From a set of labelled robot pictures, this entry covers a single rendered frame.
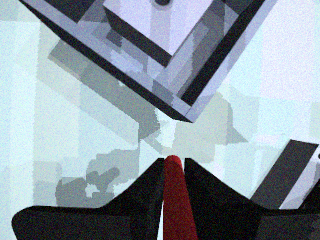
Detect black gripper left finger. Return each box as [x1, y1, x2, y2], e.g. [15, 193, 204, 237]
[11, 158, 165, 240]

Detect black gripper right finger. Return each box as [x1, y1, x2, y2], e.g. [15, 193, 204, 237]
[184, 158, 320, 240]

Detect dark red peg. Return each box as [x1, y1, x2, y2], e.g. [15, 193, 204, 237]
[163, 155, 198, 240]

